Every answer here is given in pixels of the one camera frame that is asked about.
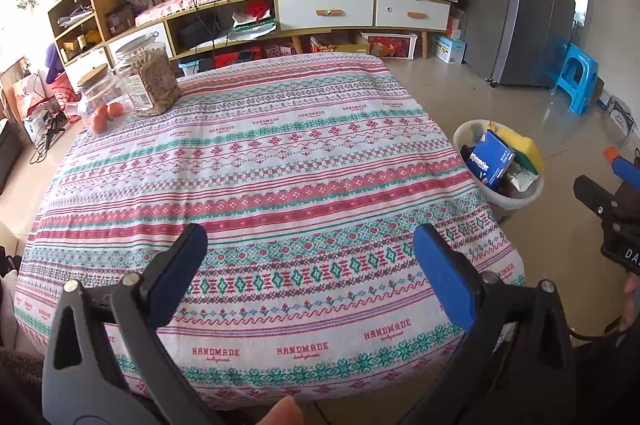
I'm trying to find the dark low furniture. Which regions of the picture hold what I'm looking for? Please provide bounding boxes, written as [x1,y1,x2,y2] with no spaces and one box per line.
[0,118,23,201]

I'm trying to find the patterned striped tablecloth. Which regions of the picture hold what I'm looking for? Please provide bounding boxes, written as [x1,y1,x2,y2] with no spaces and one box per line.
[14,52,526,411]

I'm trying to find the white and blue box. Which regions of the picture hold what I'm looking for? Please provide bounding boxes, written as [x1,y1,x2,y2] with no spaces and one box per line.
[431,34,467,65]

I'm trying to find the red and green bags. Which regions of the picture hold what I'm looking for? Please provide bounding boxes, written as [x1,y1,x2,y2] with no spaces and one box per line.
[230,0,278,41]

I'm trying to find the blue plastic stool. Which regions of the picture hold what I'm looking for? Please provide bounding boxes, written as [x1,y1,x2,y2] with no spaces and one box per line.
[551,42,600,116]

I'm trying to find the pile of bags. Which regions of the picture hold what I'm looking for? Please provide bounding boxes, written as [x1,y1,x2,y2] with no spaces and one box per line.
[0,58,81,141]

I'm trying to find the glass jar with wooden lid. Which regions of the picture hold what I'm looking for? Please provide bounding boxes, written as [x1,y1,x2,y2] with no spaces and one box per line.
[76,64,132,135]

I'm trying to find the yellow cardboard carton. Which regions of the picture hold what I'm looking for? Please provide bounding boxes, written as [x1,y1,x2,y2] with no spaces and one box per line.
[309,34,371,55]

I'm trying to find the blue snack box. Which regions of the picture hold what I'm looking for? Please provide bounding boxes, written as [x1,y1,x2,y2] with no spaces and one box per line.
[469,130,516,188]

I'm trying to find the black box device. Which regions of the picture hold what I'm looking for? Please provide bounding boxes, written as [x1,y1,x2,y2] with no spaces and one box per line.
[177,18,218,51]

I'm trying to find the person's right hand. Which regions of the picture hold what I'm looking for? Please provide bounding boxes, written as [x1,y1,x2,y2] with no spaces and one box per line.
[621,275,640,332]

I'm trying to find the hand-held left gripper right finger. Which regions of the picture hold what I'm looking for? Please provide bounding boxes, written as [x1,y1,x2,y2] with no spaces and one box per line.
[400,222,581,425]

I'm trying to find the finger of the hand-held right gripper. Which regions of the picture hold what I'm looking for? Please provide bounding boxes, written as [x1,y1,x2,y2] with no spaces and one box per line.
[614,155,640,188]
[573,175,622,227]

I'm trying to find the red flat box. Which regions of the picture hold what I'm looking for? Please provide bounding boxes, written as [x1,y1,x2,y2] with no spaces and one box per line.
[214,46,263,68]

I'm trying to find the white drawer with wooden handle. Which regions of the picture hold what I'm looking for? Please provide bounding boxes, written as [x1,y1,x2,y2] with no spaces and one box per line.
[375,0,451,32]
[275,0,376,32]

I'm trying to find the clear storage bin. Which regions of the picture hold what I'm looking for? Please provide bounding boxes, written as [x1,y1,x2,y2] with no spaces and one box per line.
[360,32,418,60]

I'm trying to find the black cable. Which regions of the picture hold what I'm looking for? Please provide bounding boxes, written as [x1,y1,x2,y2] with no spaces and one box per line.
[192,0,236,56]

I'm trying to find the white drawer with small knob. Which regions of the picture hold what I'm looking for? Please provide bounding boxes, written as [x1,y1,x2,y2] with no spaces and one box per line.
[107,21,173,61]

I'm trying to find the pink patterned cloth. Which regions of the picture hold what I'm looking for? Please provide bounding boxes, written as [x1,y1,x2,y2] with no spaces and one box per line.
[135,0,301,26]

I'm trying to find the white plastic bucket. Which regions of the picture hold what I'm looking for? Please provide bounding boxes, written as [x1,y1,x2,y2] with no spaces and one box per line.
[452,119,546,213]

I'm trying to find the white and green snack packet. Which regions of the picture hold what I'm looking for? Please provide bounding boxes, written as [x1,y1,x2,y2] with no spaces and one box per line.
[504,169,540,192]

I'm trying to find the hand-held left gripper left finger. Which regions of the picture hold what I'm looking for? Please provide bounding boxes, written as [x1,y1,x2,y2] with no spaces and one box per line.
[42,222,226,425]

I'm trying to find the large clear snack jar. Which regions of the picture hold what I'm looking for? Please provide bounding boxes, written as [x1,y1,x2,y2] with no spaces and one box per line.
[114,30,182,117]

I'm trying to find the light blue plastic bin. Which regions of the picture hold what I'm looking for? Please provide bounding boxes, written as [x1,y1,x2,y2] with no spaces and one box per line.
[179,59,213,76]

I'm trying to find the pink patterned box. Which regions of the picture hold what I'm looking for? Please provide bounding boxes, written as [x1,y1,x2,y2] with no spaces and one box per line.
[264,42,296,61]

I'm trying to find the lemon yellow paper wrapper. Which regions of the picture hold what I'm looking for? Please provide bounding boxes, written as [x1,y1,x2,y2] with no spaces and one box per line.
[492,128,544,173]

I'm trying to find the person's left hand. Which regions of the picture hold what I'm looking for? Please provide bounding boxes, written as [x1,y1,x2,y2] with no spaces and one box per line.
[265,395,305,425]

